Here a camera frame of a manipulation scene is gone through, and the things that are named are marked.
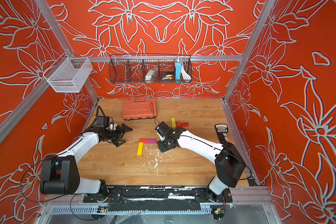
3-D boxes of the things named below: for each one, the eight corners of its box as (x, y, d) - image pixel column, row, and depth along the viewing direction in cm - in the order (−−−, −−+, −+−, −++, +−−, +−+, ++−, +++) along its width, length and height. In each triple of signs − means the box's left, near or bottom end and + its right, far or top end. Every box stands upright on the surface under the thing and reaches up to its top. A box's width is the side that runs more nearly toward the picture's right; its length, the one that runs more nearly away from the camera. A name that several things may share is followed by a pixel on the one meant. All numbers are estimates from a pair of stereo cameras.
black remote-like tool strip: (219, 143, 95) (220, 141, 93) (214, 125, 105) (215, 123, 103) (232, 143, 95) (233, 141, 93) (226, 125, 105) (227, 123, 103)
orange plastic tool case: (120, 119, 106) (119, 116, 103) (125, 101, 118) (124, 98, 115) (156, 119, 106) (156, 116, 103) (157, 101, 118) (157, 98, 115)
